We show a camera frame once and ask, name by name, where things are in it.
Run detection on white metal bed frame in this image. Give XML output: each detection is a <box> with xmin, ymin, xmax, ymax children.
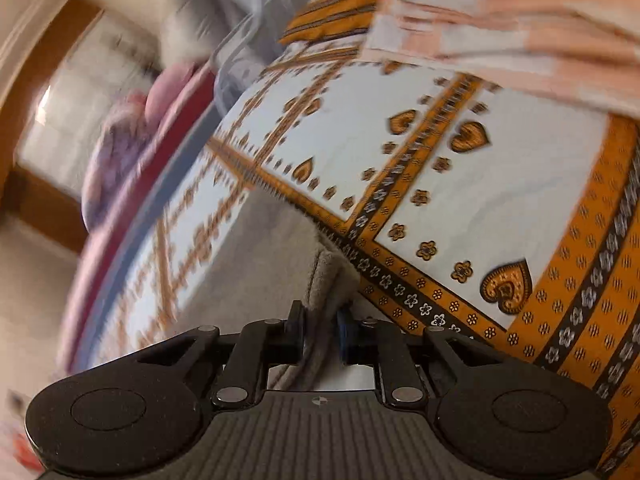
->
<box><xmin>212</xmin><ymin>0</ymin><xmax>303</xmax><ymax>113</ymax></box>

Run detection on grey pants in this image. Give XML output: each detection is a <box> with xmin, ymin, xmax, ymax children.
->
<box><xmin>197</xmin><ymin>195</ymin><xmax>375</xmax><ymax>392</ymax></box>

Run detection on pink sheeted bed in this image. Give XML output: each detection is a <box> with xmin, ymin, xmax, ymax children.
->
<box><xmin>52</xmin><ymin>57</ymin><xmax>223</xmax><ymax>376</ymax></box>

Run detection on peach white checked blanket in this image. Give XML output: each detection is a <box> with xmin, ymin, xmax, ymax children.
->
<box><xmin>359</xmin><ymin>0</ymin><xmax>640</xmax><ymax>127</ymax></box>

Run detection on pink pillow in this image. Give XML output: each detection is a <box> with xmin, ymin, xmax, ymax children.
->
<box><xmin>144</xmin><ymin>62</ymin><xmax>197</xmax><ymax>128</ymax></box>

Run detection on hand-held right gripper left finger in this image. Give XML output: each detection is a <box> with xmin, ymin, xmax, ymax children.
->
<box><xmin>135</xmin><ymin>300</ymin><xmax>306</xmax><ymax>408</ymax></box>

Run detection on orange patterned pillow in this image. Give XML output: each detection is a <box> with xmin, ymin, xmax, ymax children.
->
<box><xmin>278</xmin><ymin>0</ymin><xmax>390</xmax><ymax>47</ymax></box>

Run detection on heart patterned bed sheet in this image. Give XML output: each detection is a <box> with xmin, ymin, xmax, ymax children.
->
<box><xmin>65</xmin><ymin>35</ymin><xmax>640</xmax><ymax>480</ymax></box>

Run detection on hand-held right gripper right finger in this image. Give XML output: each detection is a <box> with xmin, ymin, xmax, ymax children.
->
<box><xmin>337</xmin><ymin>308</ymin><xmax>506</xmax><ymax>404</ymax></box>

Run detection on beige cushioned headboard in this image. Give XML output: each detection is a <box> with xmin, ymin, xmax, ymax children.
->
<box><xmin>159</xmin><ymin>0</ymin><xmax>263</xmax><ymax>63</ymax></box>

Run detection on folded pink lilac quilt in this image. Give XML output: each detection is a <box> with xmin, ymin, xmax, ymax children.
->
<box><xmin>81</xmin><ymin>89</ymin><xmax>167</xmax><ymax>235</ymax></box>

